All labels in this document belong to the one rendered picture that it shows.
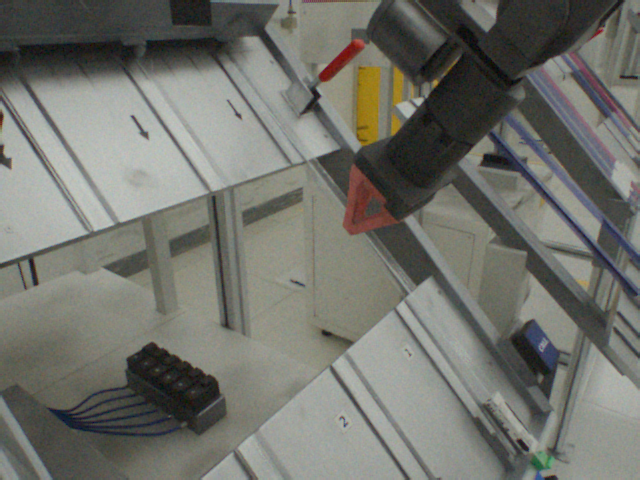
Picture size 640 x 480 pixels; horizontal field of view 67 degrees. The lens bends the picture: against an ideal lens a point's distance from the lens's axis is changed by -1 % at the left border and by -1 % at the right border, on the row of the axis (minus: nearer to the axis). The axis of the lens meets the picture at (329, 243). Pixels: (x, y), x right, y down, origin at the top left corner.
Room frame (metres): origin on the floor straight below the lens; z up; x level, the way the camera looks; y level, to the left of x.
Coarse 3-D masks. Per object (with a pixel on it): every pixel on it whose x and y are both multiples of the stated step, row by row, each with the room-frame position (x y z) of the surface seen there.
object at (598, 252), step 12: (492, 132) 0.70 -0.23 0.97; (504, 144) 0.69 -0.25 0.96; (516, 156) 0.68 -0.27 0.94; (516, 168) 0.68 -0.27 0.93; (528, 168) 0.67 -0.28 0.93; (528, 180) 0.67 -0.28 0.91; (540, 180) 0.67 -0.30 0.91; (540, 192) 0.66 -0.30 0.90; (552, 204) 0.65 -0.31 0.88; (564, 216) 0.63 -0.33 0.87; (576, 228) 0.62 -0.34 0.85; (588, 240) 0.61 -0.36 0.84; (600, 252) 0.60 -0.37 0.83; (612, 264) 0.59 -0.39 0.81; (612, 276) 0.59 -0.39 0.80; (624, 276) 0.59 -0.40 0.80; (636, 288) 0.58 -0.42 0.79
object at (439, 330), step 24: (240, 72) 0.54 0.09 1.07; (264, 96) 0.53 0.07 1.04; (288, 144) 0.50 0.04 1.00; (312, 168) 0.48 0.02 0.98; (336, 192) 0.47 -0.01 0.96; (360, 216) 0.46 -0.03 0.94; (360, 240) 0.45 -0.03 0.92; (384, 264) 0.43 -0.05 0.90; (408, 288) 0.42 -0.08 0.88; (432, 312) 0.41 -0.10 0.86; (456, 360) 0.38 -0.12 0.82; (480, 384) 0.37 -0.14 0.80; (528, 456) 0.34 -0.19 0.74
